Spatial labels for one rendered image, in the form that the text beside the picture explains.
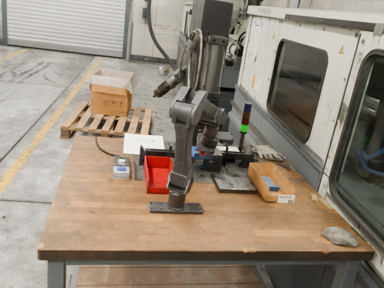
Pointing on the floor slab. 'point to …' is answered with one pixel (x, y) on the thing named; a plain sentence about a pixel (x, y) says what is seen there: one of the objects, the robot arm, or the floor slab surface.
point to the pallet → (74, 120)
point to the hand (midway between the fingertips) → (201, 155)
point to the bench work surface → (181, 231)
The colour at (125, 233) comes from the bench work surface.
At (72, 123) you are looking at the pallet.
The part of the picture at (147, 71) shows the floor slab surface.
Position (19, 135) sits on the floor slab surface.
